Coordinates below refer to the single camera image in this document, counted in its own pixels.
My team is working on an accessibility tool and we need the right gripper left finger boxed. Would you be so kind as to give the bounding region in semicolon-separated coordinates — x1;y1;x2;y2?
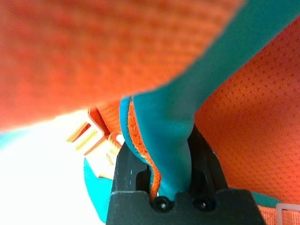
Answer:
112;142;152;193

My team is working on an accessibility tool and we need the orange and teal backpack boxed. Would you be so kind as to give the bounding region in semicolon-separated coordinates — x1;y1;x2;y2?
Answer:
0;0;300;225

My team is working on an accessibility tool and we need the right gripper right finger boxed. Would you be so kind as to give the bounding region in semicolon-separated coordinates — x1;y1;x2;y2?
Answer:
188;125;230;192

